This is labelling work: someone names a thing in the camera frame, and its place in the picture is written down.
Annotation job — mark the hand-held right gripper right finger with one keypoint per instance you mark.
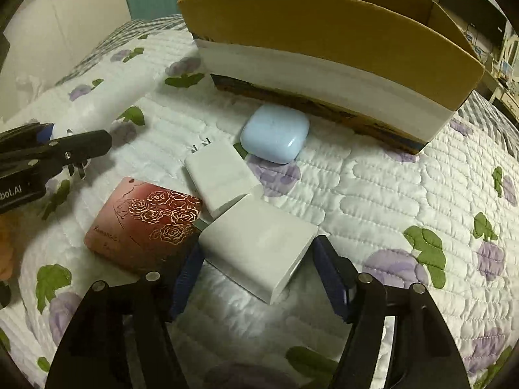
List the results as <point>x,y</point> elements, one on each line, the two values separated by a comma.
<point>333,275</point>

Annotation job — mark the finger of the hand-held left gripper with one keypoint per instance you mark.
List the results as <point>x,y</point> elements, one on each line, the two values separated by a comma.
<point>77,146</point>

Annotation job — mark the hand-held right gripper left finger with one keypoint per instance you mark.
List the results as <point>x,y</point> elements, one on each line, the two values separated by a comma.
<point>184,279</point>

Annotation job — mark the red rose pattern case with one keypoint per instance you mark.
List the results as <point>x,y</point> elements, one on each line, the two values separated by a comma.
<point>144,223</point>

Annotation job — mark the large white power adapter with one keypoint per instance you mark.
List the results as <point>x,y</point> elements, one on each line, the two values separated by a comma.
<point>259,247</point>

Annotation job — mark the small white power adapter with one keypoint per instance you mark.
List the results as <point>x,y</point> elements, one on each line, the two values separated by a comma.
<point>221,174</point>

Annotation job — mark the light blue earbuds case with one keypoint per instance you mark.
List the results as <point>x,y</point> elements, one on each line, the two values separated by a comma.
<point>275,133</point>

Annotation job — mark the cardboard box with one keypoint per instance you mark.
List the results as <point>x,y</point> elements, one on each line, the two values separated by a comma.
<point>332,52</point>

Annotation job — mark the white charger plug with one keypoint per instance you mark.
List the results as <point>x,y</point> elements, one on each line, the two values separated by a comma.
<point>75,166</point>

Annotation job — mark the floral quilted blanket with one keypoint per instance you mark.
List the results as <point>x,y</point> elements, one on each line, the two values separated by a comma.
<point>365,219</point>

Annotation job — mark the checkered pillow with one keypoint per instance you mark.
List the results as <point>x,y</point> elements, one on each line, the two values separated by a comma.
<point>121,42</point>

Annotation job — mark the black monitor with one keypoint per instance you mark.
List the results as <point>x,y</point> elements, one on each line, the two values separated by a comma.
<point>472,4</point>

